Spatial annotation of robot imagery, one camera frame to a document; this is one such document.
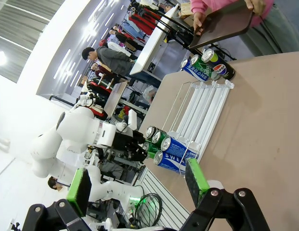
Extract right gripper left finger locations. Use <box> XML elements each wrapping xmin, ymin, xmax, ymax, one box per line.
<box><xmin>21</xmin><ymin>167</ymin><xmax>92</xmax><ymax>231</ymax></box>

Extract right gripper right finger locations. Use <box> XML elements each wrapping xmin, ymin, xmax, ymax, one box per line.
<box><xmin>179</xmin><ymin>158</ymin><xmax>270</xmax><ymax>231</ymax></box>

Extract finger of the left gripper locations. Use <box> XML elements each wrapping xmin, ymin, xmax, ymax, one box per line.
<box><xmin>129</xmin><ymin>146</ymin><xmax>149</xmax><ymax>162</ymax></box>
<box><xmin>132</xmin><ymin>132</ymin><xmax>146</xmax><ymax>145</ymax></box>

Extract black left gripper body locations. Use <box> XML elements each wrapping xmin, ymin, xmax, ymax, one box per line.
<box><xmin>112</xmin><ymin>131</ymin><xmax>135</xmax><ymax>157</ymax></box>

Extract green soda can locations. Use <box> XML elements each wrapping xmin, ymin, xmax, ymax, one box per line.
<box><xmin>151</xmin><ymin>129</ymin><xmax>169</xmax><ymax>150</ymax></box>
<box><xmin>141</xmin><ymin>141</ymin><xmax>162</xmax><ymax>160</ymax></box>
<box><xmin>189</xmin><ymin>54</ymin><xmax>222</xmax><ymax>81</ymax></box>

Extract blue Pocari Sweat can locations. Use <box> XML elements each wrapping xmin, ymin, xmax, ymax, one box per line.
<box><xmin>179</xmin><ymin>58</ymin><xmax>210</xmax><ymax>82</ymax></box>
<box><xmin>160</xmin><ymin>135</ymin><xmax>200</xmax><ymax>161</ymax></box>
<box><xmin>153</xmin><ymin>150</ymin><xmax>192</xmax><ymax>178</ymax></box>

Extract dark brown serving tray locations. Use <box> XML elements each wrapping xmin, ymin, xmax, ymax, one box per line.
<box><xmin>187</xmin><ymin>0</ymin><xmax>255</xmax><ymax>50</ymax></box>

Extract person's right forearm pink sleeve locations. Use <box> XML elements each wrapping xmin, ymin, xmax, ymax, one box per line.
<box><xmin>189</xmin><ymin>0</ymin><xmax>212</xmax><ymax>14</ymax></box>

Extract person with black hair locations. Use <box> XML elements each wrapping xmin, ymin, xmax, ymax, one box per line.
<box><xmin>47</xmin><ymin>176</ymin><xmax>68</xmax><ymax>193</ymax></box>

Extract seated person in maroon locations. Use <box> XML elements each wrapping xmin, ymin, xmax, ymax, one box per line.
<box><xmin>91</xmin><ymin>62</ymin><xmax>121</xmax><ymax>81</ymax></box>

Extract person in pink hoodie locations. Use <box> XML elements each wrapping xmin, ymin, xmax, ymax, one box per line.
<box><xmin>189</xmin><ymin>0</ymin><xmax>299</xmax><ymax>57</ymax></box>

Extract person's right hand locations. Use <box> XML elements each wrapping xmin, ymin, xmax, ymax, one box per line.
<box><xmin>192</xmin><ymin>11</ymin><xmax>207</xmax><ymax>37</ymax></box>

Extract person's left hand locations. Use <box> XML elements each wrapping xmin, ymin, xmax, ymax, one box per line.
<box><xmin>244</xmin><ymin>0</ymin><xmax>267</xmax><ymax>16</ymax></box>

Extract wooden top table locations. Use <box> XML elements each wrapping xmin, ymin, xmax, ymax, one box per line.
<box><xmin>103</xmin><ymin>80</ymin><xmax>129</xmax><ymax>118</ymax></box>

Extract white plastic bag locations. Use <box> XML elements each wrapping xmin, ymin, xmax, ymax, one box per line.
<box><xmin>142</xmin><ymin>85</ymin><xmax>156</xmax><ymax>103</ymax></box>

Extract small white background robot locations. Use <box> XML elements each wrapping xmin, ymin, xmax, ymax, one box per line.
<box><xmin>71</xmin><ymin>92</ymin><xmax>98</xmax><ymax>110</ymax></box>

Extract white can dispenser rack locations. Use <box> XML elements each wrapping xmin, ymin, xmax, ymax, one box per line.
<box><xmin>161</xmin><ymin>80</ymin><xmax>235</xmax><ymax>179</ymax></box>

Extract man in grey jacket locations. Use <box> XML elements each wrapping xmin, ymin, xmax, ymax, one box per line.
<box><xmin>81</xmin><ymin>45</ymin><xmax>138</xmax><ymax>77</ymax></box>

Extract white table with black legs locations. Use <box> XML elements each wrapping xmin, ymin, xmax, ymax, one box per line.
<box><xmin>129</xmin><ymin>3</ymin><xmax>236</xmax><ymax>77</ymax></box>

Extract clothes rack with garments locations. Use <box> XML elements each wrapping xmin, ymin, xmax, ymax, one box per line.
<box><xmin>126</xmin><ymin>0</ymin><xmax>164</xmax><ymax>37</ymax></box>

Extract light wooden box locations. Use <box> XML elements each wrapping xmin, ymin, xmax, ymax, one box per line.
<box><xmin>179</xmin><ymin>2</ymin><xmax>195</xmax><ymax>19</ymax></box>

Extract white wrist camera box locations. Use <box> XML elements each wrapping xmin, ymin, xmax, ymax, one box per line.
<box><xmin>127</xmin><ymin>109</ymin><xmax>138</xmax><ymax>132</ymax></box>

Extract black cable coil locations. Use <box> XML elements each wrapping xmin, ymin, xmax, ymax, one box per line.
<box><xmin>133</xmin><ymin>192</ymin><xmax>163</xmax><ymax>228</ymax></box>

